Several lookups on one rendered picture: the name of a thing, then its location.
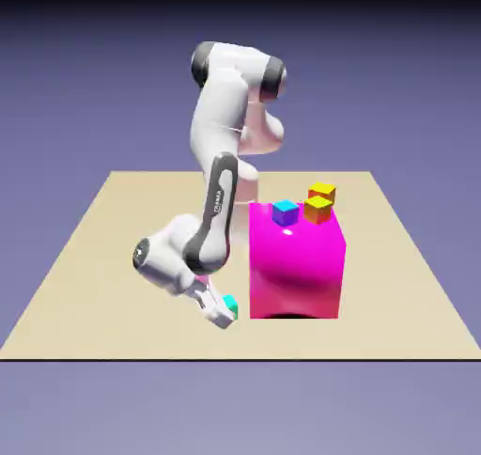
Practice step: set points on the small orange cube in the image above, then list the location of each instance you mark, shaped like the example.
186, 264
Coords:
317, 210
323, 190

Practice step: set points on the small green cube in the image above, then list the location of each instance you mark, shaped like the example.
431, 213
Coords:
231, 303

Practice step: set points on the small blue cube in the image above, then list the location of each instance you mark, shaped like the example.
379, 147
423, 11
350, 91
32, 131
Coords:
285, 213

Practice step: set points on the large magenta box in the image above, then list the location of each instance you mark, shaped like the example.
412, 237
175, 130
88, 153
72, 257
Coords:
297, 267

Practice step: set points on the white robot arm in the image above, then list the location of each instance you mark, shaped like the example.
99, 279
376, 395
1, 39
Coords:
216, 124

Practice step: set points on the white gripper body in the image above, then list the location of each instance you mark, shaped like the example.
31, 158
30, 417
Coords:
214, 304

